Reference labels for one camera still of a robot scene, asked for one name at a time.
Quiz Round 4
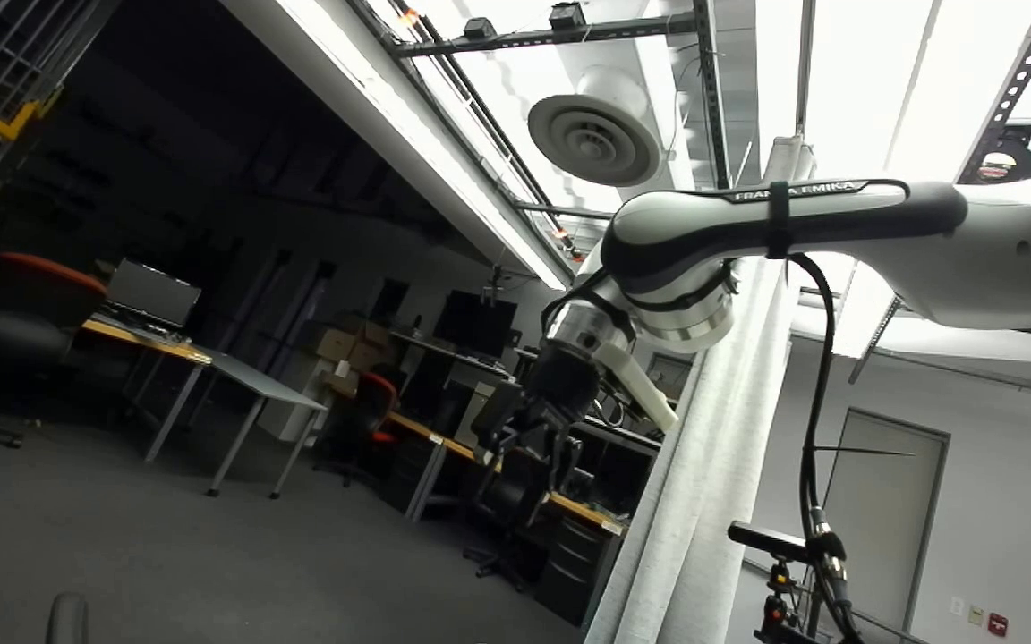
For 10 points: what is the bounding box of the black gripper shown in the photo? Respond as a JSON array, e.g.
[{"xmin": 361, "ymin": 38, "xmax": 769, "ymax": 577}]
[{"xmin": 523, "ymin": 338, "xmax": 608, "ymax": 421}]

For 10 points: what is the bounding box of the red office chair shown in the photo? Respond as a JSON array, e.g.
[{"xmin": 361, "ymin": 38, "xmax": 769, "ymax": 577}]
[{"xmin": 346, "ymin": 369, "xmax": 410, "ymax": 452}]

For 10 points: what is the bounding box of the black orange office chair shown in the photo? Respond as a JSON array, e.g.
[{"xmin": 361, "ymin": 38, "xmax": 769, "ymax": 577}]
[{"xmin": 0, "ymin": 247, "xmax": 110, "ymax": 464}]

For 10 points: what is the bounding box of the black computer monitor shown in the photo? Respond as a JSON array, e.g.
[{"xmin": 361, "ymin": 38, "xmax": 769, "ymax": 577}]
[{"xmin": 432, "ymin": 286, "xmax": 523, "ymax": 360}]

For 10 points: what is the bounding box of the orange top desk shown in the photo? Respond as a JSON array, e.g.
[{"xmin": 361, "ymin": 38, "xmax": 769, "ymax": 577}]
[{"xmin": 382, "ymin": 409, "xmax": 493, "ymax": 531}]

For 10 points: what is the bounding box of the white building column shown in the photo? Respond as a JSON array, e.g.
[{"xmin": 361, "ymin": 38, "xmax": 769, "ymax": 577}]
[{"xmin": 579, "ymin": 254, "xmax": 802, "ymax": 644}]

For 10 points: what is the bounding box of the cardboard box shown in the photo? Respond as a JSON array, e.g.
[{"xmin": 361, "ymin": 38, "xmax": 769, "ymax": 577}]
[{"xmin": 308, "ymin": 315, "xmax": 394, "ymax": 377}]

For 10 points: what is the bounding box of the round ceiling air vent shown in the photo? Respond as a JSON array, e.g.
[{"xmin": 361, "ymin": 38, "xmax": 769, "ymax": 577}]
[{"xmin": 523, "ymin": 88, "xmax": 666, "ymax": 190}]

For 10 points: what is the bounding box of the grey top desk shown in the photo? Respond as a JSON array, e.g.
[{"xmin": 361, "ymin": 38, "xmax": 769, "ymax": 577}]
[{"xmin": 198, "ymin": 352, "xmax": 333, "ymax": 500}]

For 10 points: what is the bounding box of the grey door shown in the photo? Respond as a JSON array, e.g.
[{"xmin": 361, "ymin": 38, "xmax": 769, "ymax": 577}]
[{"xmin": 815, "ymin": 406, "xmax": 953, "ymax": 637}]

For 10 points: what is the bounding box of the wooden top desk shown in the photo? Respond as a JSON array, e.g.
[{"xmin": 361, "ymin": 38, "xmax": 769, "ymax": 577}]
[{"xmin": 76, "ymin": 313, "xmax": 220, "ymax": 468}]

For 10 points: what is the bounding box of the black perforated ceiling strut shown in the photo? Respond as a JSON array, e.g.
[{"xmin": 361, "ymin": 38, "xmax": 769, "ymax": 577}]
[{"xmin": 957, "ymin": 0, "xmax": 1031, "ymax": 186}]

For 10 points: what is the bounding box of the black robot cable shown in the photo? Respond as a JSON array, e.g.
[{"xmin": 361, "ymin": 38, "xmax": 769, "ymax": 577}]
[{"xmin": 764, "ymin": 175, "xmax": 868, "ymax": 644}]

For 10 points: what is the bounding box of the black camera stand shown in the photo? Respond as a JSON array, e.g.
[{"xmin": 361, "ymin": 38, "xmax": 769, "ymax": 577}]
[{"xmin": 725, "ymin": 519, "xmax": 868, "ymax": 644}]

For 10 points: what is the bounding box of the black ceiling rail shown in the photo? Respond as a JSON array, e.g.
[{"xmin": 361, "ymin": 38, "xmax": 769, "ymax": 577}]
[{"xmin": 387, "ymin": 0, "xmax": 710, "ymax": 66}]

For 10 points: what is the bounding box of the wire storage rack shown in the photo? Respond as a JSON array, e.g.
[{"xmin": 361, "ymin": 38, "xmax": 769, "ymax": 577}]
[{"xmin": 0, "ymin": 0, "xmax": 108, "ymax": 148}]

